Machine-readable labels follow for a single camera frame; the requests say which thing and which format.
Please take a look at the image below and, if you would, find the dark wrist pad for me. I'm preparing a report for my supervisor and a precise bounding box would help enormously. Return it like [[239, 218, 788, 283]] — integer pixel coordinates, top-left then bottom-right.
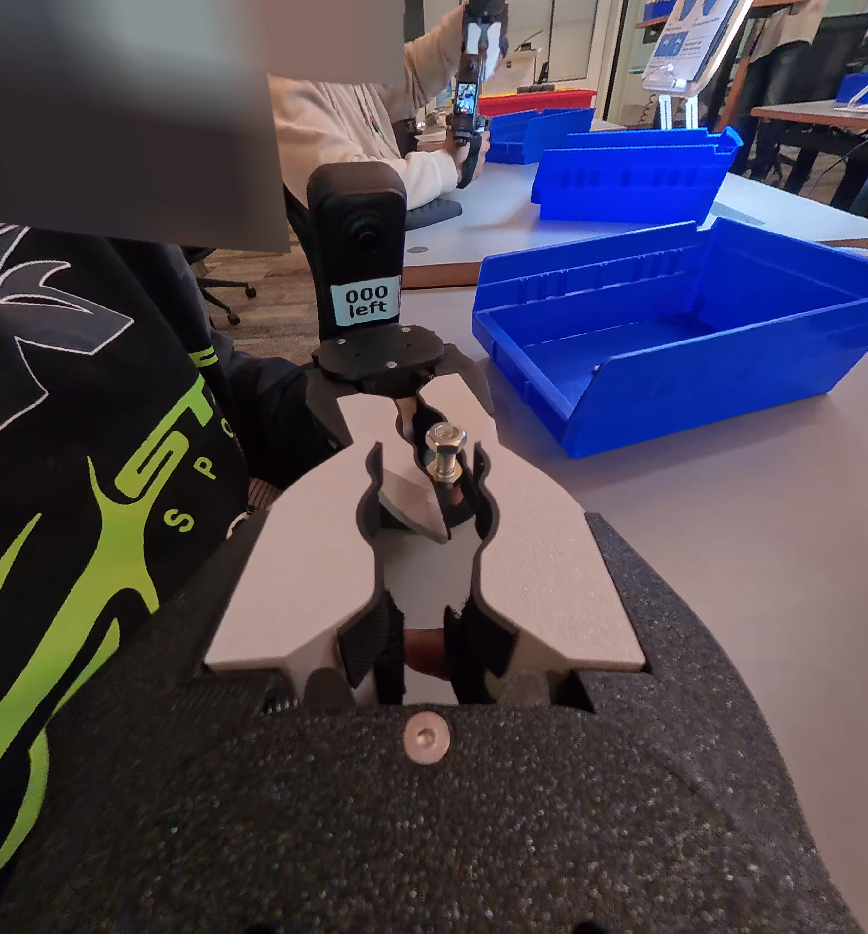
[[405, 197, 464, 232]]

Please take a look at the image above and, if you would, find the printed instruction sheet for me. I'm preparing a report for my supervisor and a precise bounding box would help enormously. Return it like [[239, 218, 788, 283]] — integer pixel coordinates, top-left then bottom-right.
[[641, 0, 754, 96]]

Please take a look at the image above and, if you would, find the light grey table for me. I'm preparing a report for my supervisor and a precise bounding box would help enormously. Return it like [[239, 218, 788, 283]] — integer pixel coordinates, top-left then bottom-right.
[[403, 159, 868, 290]]

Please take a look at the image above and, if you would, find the red plastic bin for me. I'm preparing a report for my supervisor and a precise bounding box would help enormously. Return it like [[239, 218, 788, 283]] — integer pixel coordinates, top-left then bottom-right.
[[481, 88, 597, 118]]

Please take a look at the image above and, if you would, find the black chair base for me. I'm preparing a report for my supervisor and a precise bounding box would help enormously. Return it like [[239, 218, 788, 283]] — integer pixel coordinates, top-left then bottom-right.
[[195, 276, 257, 326]]

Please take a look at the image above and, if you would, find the person's left forearm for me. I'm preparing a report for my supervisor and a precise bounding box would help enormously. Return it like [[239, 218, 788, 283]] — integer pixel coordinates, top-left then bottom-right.
[[211, 332, 336, 491]]

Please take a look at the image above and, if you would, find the wooden office desk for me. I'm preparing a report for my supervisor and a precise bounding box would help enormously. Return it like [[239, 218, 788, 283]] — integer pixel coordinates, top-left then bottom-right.
[[749, 98, 868, 214]]

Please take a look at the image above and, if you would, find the person's right hand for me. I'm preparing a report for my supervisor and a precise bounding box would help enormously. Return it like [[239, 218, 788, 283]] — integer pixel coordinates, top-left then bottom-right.
[[405, 626, 449, 680]]

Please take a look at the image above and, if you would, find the short silver bolt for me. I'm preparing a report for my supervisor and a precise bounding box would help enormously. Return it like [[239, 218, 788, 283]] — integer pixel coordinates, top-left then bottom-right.
[[428, 438, 467, 487]]

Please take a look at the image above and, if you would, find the black office chair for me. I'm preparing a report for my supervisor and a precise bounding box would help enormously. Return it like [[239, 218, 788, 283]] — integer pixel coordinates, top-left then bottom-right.
[[791, 11, 868, 105]]

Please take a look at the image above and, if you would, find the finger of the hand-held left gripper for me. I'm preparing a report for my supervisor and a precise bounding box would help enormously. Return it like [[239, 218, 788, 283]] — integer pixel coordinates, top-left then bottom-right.
[[337, 394, 451, 544], [415, 374, 500, 468]]

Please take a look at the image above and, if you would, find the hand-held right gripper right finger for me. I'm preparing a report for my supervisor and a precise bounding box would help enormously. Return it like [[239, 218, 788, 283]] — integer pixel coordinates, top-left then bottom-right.
[[470, 440, 648, 687]]

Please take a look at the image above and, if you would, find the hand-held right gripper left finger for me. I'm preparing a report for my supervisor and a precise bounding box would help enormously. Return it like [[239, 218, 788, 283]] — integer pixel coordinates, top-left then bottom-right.
[[204, 440, 387, 693]]

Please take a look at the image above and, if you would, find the white document stand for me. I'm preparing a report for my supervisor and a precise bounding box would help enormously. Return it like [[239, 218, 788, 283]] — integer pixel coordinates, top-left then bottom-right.
[[641, 62, 706, 134]]

